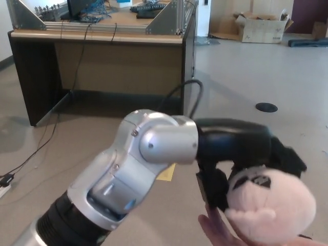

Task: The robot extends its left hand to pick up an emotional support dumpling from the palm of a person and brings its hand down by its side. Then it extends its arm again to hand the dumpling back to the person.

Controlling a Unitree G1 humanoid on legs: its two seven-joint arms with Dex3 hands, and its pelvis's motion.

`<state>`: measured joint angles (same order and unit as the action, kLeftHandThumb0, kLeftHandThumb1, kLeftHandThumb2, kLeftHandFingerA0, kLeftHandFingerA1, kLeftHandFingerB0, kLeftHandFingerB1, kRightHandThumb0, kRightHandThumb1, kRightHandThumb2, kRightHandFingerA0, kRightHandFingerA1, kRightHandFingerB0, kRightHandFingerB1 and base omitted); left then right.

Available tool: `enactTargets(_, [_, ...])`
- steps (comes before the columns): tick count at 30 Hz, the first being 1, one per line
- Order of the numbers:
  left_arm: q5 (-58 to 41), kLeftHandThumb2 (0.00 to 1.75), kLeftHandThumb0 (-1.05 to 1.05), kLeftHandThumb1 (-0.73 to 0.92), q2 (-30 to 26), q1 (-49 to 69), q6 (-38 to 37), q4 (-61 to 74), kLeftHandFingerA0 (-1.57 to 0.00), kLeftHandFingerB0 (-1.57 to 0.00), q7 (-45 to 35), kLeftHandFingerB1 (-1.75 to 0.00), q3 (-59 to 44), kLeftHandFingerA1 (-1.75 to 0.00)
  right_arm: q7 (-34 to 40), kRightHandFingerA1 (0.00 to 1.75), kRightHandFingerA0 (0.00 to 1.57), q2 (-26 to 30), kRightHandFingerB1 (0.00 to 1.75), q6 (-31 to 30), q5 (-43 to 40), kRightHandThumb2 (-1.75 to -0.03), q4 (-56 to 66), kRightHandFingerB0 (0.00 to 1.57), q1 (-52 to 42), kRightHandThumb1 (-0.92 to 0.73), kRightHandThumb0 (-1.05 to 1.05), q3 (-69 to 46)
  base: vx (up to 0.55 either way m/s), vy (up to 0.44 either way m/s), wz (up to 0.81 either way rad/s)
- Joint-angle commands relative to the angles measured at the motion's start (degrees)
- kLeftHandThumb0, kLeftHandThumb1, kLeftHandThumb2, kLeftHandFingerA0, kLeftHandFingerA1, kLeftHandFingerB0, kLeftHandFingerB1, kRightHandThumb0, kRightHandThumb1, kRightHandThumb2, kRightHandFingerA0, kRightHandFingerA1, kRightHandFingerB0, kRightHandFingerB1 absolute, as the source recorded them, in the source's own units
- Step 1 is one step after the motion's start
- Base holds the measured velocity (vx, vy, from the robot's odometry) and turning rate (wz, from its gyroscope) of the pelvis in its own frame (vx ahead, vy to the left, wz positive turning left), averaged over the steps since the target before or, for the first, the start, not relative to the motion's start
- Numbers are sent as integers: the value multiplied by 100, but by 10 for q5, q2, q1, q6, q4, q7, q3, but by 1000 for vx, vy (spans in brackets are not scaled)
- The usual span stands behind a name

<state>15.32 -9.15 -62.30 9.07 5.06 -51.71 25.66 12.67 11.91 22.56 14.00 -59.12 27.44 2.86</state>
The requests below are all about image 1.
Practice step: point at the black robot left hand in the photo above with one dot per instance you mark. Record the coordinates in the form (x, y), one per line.
(235, 143)

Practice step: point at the person's bare hand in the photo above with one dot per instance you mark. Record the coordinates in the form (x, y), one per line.
(225, 235)

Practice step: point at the pink plush dumpling with sunglasses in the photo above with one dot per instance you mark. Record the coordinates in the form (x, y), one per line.
(282, 200)

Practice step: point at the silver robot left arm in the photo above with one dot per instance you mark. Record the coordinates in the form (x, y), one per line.
(153, 146)

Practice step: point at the black round floor cover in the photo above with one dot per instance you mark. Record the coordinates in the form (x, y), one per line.
(266, 107)

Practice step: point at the yellow paper sheet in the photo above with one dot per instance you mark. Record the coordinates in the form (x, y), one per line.
(167, 174)

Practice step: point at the clear plastic bag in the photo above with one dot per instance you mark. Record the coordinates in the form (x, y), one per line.
(207, 41)

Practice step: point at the flattened cardboard sheet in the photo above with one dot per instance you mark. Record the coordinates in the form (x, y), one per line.
(224, 29)

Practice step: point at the open cardboard box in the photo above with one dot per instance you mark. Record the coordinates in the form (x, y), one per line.
(264, 32)

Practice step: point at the dark blue foam piece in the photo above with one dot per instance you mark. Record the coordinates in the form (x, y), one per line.
(306, 42)

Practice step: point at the white packing item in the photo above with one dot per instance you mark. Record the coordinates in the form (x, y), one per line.
(284, 15)

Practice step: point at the dark wooden desk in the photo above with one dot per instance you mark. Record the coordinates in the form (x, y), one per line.
(115, 66)

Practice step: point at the maroon door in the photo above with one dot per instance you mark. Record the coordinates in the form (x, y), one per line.
(308, 11)

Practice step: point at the flat black device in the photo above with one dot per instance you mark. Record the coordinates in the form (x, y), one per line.
(146, 15)

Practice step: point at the black keyboard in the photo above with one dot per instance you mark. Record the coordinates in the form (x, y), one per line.
(147, 7)

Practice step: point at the white and blue box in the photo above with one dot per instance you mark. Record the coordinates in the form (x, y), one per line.
(123, 2)

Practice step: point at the black monitor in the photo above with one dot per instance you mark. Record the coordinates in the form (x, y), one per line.
(78, 6)

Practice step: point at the black equipment with metal knobs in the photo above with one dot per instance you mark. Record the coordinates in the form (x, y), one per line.
(51, 14)

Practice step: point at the white power strip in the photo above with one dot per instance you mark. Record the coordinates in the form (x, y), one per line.
(4, 191)

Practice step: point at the black power plug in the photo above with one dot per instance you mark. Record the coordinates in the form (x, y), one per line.
(6, 180)

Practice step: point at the aluminium profile frame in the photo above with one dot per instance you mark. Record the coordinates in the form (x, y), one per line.
(29, 19)

